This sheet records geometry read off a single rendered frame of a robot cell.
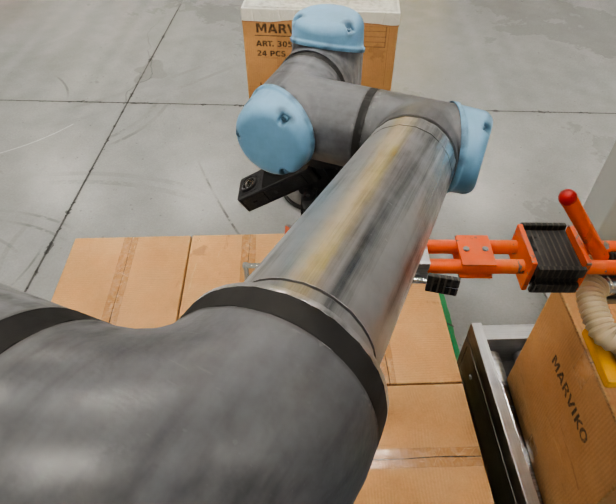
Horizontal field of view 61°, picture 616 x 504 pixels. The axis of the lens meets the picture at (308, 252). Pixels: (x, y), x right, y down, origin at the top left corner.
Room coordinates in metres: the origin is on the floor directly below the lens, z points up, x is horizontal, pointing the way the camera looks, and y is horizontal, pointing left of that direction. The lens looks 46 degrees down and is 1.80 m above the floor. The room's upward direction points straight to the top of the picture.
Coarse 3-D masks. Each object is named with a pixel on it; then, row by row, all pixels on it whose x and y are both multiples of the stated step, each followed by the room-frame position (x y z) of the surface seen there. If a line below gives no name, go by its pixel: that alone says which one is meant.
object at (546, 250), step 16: (528, 224) 0.58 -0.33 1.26; (544, 224) 0.58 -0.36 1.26; (560, 224) 0.58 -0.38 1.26; (528, 240) 0.55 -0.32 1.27; (544, 240) 0.56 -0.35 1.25; (560, 240) 0.56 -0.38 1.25; (576, 240) 0.55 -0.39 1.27; (512, 256) 0.56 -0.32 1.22; (528, 256) 0.52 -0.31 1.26; (544, 256) 0.53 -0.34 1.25; (560, 256) 0.53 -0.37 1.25; (576, 256) 0.53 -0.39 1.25; (528, 272) 0.50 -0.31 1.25; (544, 272) 0.49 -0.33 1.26; (560, 272) 0.49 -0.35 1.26; (576, 272) 0.49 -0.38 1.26; (528, 288) 0.50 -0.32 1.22; (544, 288) 0.49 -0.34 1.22; (560, 288) 0.49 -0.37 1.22; (576, 288) 0.49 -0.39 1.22
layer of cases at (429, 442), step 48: (96, 240) 1.28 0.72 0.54; (144, 240) 1.28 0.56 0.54; (192, 240) 1.28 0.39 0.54; (240, 240) 1.28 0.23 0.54; (96, 288) 1.07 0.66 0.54; (144, 288) 1.07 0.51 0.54; (192, 288) 1.07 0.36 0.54; (432, 336) 0.88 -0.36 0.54; (432, 384) 0.73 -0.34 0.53; (384, 432) 0.59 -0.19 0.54; (432, 432) 0.59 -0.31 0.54; (384, 480) 0.48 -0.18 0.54; (432, 480) 0.48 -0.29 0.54; (480, 480) 0.48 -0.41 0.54
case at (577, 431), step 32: (544, 320) 0.72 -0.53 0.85; (576, 320) 0.64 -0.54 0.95; (544, 352) 0.66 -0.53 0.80; (576, 352) 0.58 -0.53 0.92; (512, 384) 0.71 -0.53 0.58; (544, 384) 0.61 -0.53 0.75; (576, 384) 0.54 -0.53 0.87; (544, 416) 0.56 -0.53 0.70; (576, 416) 0.49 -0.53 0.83; (608, 416) 0.44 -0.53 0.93; (544, 448) 0.51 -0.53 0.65; (576, 448) 0.45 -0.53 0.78; (608, 448) 0.40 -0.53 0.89; (544, 480) 0.46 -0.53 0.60; (576, 480) 0.40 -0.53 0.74; (608, 480) 0.36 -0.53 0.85
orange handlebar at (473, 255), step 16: (432, 240) 0.57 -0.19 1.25; (448, 240) 0.57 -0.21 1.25; (464, 240) 0.56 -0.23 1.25; (480, 240) 0.56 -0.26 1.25; (496, 240) 0.57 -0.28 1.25; (512, 240) 0.57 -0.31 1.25; (464, 256) 0.53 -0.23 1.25; (480, 256) 0.53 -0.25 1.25; (432, 272) 0.51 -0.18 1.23; (448, 272) 0.51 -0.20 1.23; (464, 272) 0.51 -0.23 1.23; (480, 272) 0.51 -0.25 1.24; (496, 272) 0.51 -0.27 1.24; (512, 272) 0.51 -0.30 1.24; (592, 272) 0.51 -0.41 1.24; (608, 272) 0.51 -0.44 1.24
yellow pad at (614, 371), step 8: (584, 328) 0.49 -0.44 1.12; (584, 336) 0.48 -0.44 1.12; (592, 344) 0.46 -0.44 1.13; (592, 352) 0.45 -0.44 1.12; (600, 352) 0.45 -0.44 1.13; (608, 352) 0.45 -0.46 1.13; (600, 360) 0.43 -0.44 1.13; (608, 360) 0.43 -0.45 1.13; (600, 368) 0.42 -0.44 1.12; (608, 368) 0.42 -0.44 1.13; (600, 376) 0.41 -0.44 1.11; (608, 376) 0.41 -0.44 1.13; (608, 384) 0.40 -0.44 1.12
